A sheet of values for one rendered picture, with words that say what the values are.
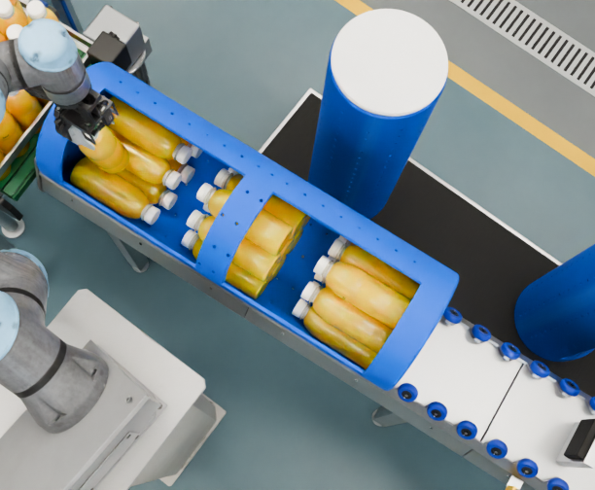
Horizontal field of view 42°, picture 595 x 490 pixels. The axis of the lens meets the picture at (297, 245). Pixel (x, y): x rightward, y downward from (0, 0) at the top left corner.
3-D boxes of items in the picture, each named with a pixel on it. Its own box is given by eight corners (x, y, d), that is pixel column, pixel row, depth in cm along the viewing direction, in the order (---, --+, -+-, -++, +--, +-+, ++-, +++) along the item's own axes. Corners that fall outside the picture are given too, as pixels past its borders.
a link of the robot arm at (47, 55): (6, 20, 114) (64, 9, 115) (28, 57, 124) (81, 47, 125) (15, 67, 112) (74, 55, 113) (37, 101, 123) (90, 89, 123)
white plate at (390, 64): (469, 88, 182) (468, 90, 183) (415, -9, 188) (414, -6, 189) (363, 132, 178) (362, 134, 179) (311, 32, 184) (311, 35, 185)
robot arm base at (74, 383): (63, 445, 128) (17, 413, 123) (31, 417, 140) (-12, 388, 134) (122, 370, 133) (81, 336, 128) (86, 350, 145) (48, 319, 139)
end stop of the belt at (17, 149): (-5, 183, 180) (-9, 179, 177) (-8, 182, 180) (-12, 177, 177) (98, 52, 190) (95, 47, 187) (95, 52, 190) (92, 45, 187)
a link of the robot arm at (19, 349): (3, 407, 127) (-63, 361, 120) (11, 355, 138) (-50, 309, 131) (59, 367, 125) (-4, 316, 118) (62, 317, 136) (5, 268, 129)
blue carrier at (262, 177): (381, 392, 173) (396, 394, 145) (59, 188, 182) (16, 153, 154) (445, 284, 177) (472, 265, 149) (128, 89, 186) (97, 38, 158)
